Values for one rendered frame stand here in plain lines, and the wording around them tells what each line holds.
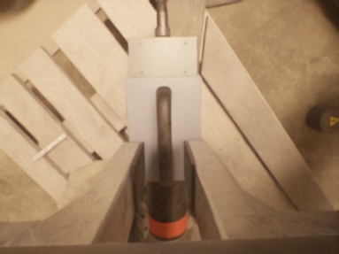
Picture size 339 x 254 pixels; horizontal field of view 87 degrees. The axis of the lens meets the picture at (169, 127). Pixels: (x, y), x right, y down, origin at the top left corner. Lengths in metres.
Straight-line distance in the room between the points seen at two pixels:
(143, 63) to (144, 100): 0.09
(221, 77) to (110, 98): 0.36
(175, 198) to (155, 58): 0.30
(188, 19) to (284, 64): 0.48
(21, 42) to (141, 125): 0.66
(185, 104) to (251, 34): 0.54
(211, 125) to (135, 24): 0.39
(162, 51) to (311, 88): 0.69
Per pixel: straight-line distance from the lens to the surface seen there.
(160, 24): 0.44
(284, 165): 0.74
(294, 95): 0.90
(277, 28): 0.87
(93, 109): 0.63
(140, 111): 0.33
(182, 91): 0.33
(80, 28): 0.66
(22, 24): 0.91
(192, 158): 0.17
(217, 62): 0.59
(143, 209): 0.67
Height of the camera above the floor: 0.73
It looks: 77 degrees down
